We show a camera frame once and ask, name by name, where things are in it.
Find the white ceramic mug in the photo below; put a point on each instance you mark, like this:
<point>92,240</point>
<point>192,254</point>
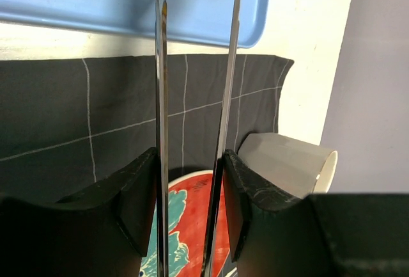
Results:
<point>295,166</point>

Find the dark grey checked placemat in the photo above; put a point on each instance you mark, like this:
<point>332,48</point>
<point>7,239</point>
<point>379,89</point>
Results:
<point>66,124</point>

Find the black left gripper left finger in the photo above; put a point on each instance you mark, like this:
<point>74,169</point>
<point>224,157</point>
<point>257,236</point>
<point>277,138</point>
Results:
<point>101,230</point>

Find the red and teal plate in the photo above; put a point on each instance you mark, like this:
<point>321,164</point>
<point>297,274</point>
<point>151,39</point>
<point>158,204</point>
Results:
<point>188,206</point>

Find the metal tongs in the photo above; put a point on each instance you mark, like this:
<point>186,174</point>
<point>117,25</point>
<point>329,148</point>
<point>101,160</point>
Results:
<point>162,141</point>

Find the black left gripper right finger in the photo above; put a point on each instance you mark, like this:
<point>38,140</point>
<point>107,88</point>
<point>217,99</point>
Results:
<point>273,233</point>

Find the blue plastic tray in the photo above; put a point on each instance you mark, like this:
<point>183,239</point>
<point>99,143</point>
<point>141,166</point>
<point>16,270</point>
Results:
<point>195,21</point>

